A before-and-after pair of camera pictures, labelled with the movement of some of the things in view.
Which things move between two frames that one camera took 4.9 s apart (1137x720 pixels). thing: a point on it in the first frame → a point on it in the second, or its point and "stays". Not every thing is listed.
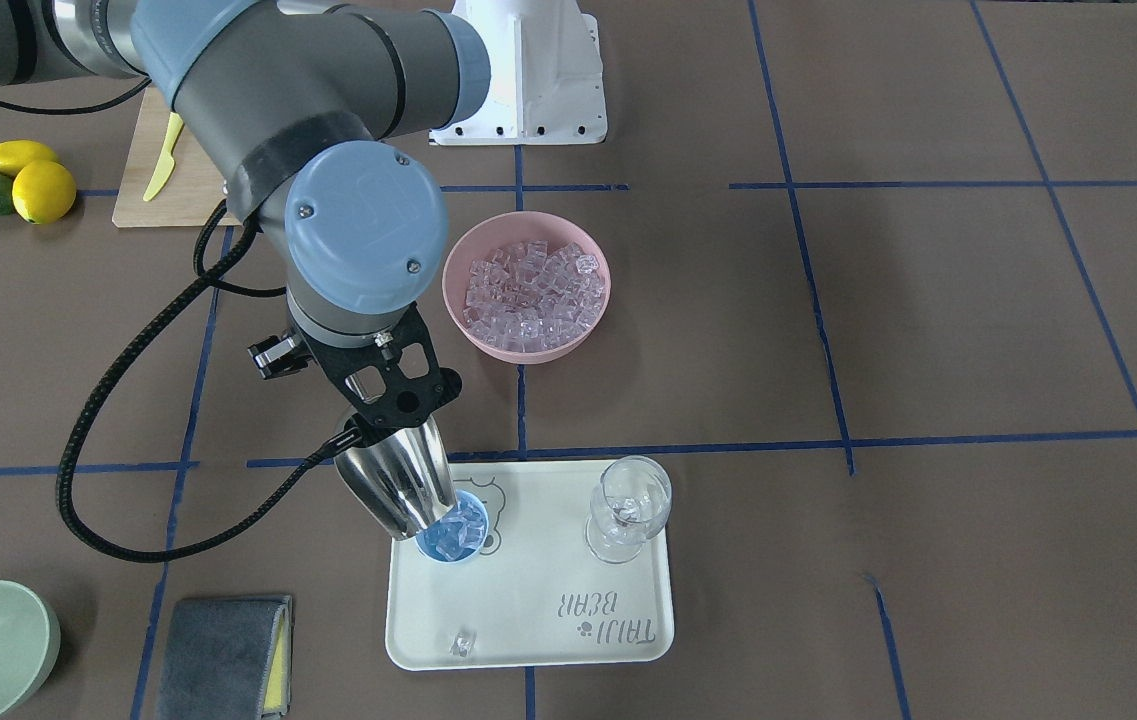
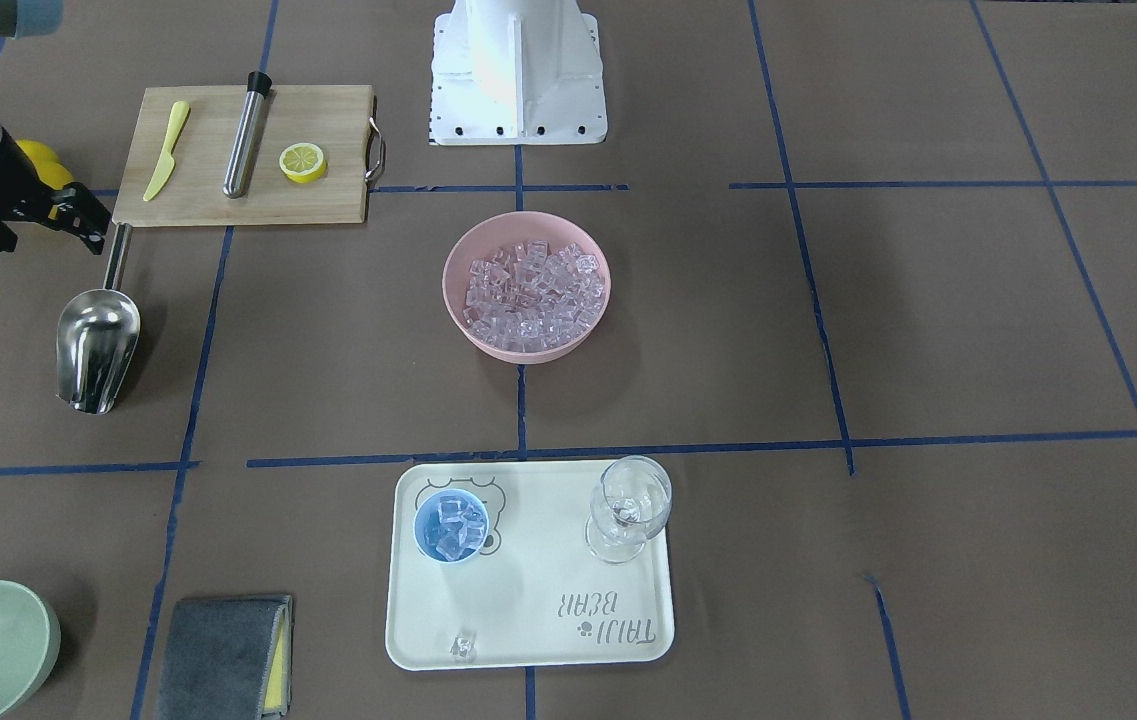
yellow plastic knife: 168,163 stays
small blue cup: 457,535 stays
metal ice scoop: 404,476 → 96,334
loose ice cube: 463,643 stays
